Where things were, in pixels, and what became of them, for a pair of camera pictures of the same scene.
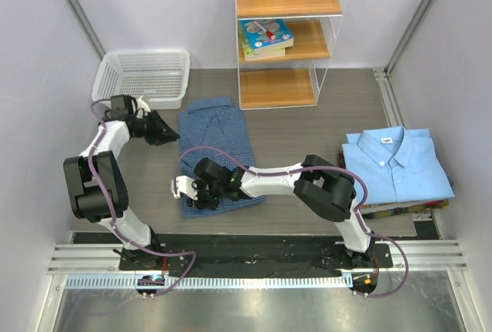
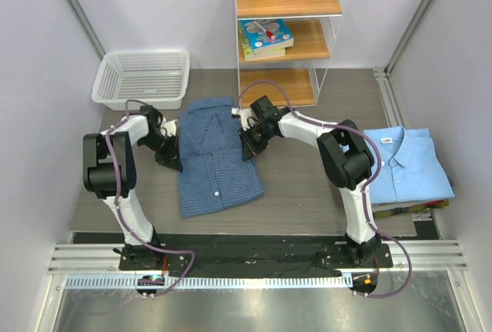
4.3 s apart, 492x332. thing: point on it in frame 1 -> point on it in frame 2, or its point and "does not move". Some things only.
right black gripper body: (207, 196) -> (257, 137)
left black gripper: (162, 133) -> (174, 162)
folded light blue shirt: (397, 164) does not move
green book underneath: (251, 54) does not move
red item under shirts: (396, 208) does not move
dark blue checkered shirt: (210, 128) does not move
